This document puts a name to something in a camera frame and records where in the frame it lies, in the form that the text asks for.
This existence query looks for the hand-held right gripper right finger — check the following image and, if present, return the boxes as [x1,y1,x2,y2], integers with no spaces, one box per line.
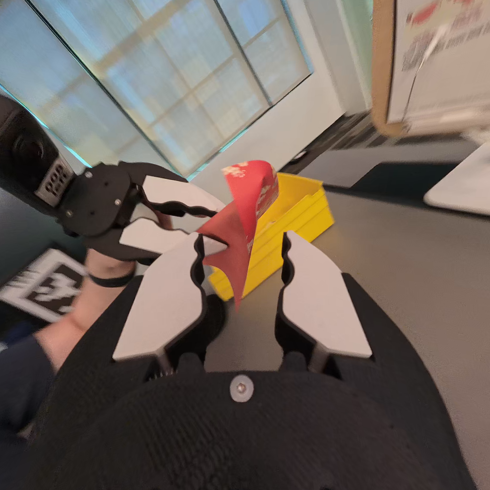
[275,230,373,360]

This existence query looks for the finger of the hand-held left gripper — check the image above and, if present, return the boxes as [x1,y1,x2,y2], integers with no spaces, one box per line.
[119,217,229,258]
[141,175,227,219]

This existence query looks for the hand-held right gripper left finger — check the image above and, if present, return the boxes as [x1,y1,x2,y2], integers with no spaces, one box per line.
[112,231,207,362]

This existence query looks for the red floral origami paper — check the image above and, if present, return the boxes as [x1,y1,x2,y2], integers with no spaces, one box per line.
[197,160,280,312]

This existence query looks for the yellow plastic bin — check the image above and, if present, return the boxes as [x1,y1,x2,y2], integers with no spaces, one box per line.
[209,172,334,302]

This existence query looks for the person's left forearm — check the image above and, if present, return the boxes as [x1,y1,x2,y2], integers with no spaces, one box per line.
[34,268,134,374]

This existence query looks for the person's left hand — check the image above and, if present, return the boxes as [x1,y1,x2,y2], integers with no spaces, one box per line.
[85,248,138,277]

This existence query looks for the black wristband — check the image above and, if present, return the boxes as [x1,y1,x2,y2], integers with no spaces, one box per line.
[86,266,136,288]

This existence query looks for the black framed marker sign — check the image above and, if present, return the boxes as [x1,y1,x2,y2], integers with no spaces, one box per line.
[0,248,87,322]

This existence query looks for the window with blinds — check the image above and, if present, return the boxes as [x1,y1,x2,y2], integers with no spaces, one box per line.
[0,0,314,180]

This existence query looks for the black desk mat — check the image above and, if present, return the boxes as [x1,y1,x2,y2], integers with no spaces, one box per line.
[352,161,471,192]

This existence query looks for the white board stand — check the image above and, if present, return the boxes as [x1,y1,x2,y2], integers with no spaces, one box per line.
[404,111,490,219]

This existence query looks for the wooden instruction board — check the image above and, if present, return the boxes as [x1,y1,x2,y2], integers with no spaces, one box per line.
[371,0,490,138]

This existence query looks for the white tethered pin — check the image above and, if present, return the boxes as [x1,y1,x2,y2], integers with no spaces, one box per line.
[402,23,452,123]

